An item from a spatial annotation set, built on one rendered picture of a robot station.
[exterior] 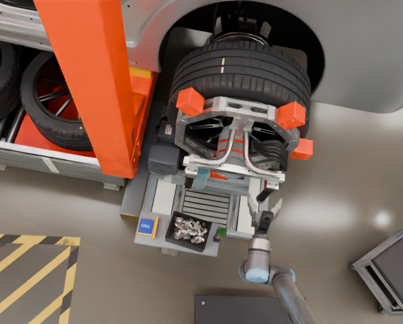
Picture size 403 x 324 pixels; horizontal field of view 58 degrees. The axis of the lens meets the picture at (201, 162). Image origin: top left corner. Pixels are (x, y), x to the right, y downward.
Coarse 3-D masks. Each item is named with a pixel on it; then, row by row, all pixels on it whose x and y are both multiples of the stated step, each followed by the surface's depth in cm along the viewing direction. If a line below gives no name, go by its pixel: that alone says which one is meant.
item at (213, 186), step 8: (184, 152) 241; (184, 168) 233; (176, 176) 234; (208, 184) 234; (216, 184) 234; (224, 184) 235; (248, 184) 234; (224, 192) 238; (232, 192) 236; (240, 192) 233
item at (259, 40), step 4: (232, 32) 174; (236, 32) 173; (240, 32) 173; (244, 32) 173; (220, 36) 177; (224, 36) 176; (228, 36) 174; (232, 36) 173; (236, 36) 173; (240, 36) 172; (244, 36) 172; (248, 36) 172; (252, 36) 174; (256, 36) 174; (216, 40) 180; (220, 40) 177; (224, 40) 177; (228, 40) 176; (232, 40) 176; (240, 40) 175; (244, 40) 175; (248, 40) 174; (252, 40) 174; (256, 40) 173; (260, 40) 176; (264, 40) 176; (268, 44) 178
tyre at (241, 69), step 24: (216, 48) 151; (240, 48) 148; (264, 48) 149; (192, 72) 154; (216, 72) 146; (240, 72) 143; (264, 72) 145; (288, 72) 151; (240, 96) 148; (264, 96) 145; (288, 96) 146; (168, 120) 175
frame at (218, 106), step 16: (208, 112) 146; (224, 112) 144; (240, 112) 143; (256, 112) 144; (272, 112) 144; (176, 128) 162; (176, 144) 177; (192, 144) 184; (288, 144) 161; (272, 160) 179
